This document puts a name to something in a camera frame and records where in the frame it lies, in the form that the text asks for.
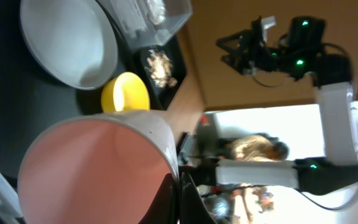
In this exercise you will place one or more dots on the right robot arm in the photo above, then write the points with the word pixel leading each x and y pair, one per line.
pixel 301 51

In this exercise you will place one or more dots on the clear plastic bin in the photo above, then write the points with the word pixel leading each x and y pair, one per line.
pixel 132 19

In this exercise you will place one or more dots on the pile of food scraps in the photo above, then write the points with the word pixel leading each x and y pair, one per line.
pixel 159 66

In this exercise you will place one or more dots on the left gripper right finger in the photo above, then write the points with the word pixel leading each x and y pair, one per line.
pixel 192 208

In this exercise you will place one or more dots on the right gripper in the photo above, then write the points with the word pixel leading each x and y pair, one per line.
pixel 247 51

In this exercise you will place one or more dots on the white tissue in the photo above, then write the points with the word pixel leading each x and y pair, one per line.
pixel 157 11

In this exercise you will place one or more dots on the person in background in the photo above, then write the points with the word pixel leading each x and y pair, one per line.
pixel 254 147

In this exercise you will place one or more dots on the pink plastic cup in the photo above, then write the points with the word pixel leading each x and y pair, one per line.
pixel 103 168

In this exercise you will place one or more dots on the white round plate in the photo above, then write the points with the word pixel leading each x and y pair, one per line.
pixel 72 40

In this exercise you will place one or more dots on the round black tray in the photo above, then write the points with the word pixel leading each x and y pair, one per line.
pixel 31 100

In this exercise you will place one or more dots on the yellow bowl with scraps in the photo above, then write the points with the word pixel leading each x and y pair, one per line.
pixel 125 92

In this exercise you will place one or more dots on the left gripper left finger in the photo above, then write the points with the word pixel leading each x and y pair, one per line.
pixel 163 209

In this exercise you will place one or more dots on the black rectangular bin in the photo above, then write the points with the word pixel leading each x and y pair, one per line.
pixel 160 98

